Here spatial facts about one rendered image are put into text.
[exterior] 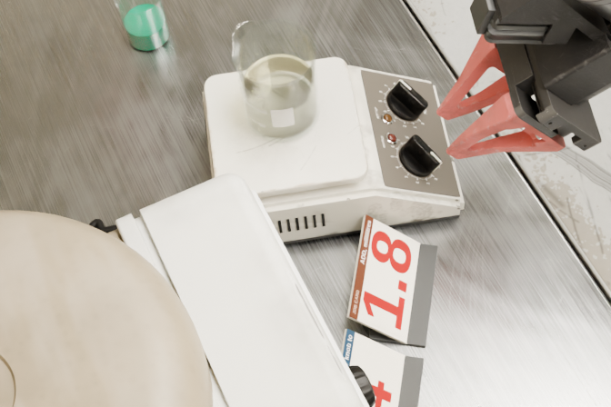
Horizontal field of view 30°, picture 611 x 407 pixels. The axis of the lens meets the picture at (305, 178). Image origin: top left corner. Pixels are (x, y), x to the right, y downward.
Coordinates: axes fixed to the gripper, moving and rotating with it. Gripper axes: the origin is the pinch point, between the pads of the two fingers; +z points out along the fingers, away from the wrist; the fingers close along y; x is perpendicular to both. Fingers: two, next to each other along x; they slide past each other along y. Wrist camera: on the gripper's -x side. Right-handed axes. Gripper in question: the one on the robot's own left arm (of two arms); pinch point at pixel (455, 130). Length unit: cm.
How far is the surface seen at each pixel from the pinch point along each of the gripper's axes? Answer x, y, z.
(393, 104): 4.1, -8.5, 7.3
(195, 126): -2.2, -13.2, 24.2
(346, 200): 0.3, 0.4, 11.0
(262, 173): -5.4, -1.8, 14.4
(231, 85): -6.4, -10.6, 15.5
